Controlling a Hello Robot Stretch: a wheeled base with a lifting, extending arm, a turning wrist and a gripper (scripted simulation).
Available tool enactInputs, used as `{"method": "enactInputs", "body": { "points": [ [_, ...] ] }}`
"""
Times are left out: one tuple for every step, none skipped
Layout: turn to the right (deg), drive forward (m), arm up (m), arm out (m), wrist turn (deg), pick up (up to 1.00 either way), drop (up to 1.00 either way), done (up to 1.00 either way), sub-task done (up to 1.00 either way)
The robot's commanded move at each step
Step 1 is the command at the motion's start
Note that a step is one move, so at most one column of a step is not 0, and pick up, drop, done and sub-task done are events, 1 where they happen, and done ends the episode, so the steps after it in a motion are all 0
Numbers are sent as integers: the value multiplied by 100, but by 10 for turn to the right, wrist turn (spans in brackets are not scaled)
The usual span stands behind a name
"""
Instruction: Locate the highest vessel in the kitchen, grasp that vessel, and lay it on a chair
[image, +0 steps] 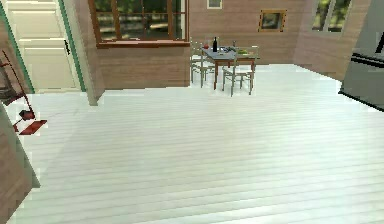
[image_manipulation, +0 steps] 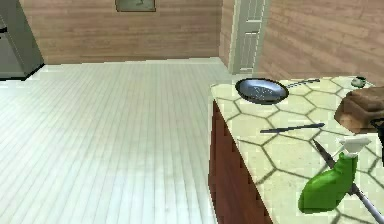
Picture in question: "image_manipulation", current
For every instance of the grey frying pan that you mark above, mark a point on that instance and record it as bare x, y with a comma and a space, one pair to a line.
261, 90

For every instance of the thin black utensil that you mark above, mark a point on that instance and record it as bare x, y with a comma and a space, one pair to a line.
291, 128

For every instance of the grey fridge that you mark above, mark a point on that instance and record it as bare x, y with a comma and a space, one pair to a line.
16, 43

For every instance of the small dark green round object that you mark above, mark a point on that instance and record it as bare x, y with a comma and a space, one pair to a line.
359, 81

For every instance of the green spray bottle white top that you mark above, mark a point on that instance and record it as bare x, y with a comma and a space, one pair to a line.
328, 186

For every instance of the white room door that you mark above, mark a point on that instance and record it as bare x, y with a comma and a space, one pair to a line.
249, 35

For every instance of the red-brown kitchen counter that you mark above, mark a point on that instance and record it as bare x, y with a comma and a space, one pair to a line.
293, 150

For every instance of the framed wall picture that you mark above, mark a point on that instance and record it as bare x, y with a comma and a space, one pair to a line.
135, 4

